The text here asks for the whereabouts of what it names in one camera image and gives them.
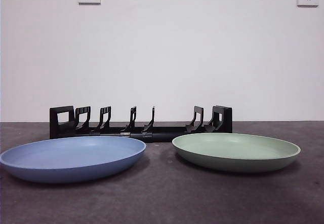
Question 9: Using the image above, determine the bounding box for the green plate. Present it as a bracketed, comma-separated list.
[171, 132, 302, 173]

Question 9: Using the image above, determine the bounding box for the blue plate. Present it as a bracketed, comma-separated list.
[0, 135, 147, 183]

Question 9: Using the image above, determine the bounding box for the black plate rack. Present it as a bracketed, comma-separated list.
[49, 104, 233, 143]

